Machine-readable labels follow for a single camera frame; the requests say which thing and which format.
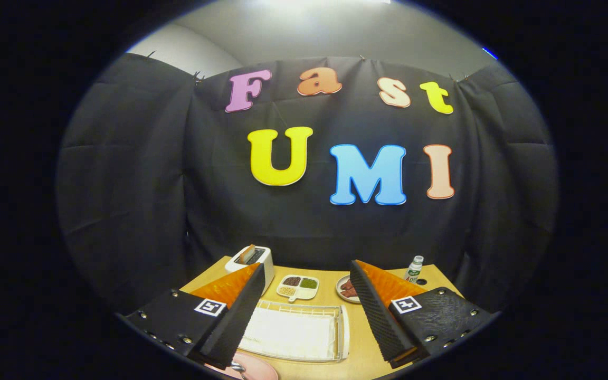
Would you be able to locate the toast bread slice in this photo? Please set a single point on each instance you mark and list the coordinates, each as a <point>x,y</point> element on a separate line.
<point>247,253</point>

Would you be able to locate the white divided bean tray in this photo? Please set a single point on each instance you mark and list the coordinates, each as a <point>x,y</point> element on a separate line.
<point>304,293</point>

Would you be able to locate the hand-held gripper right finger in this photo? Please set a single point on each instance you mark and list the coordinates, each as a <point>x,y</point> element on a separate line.
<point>378,316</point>

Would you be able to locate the white toaster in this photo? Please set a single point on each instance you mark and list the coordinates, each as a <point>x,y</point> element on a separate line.
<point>267,264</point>

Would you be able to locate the brown meat piece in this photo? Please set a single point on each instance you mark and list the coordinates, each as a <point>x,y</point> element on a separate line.
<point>349,293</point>
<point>349,284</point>

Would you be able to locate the white drip tray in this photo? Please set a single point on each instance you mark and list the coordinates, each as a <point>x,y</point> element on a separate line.
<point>288,332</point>

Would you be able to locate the pink plate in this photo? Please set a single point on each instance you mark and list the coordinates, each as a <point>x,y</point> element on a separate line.
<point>262,369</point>

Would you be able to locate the black backdrop cloth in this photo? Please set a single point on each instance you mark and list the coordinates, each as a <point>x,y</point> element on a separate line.
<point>124,184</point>

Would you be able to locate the beige plate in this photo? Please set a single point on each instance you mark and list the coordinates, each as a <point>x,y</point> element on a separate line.
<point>339,289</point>

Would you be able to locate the white drink bottle green cap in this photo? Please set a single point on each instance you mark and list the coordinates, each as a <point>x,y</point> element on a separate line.
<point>415,269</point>

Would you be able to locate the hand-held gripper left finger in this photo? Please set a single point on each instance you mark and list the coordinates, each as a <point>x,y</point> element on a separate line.
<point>235,322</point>

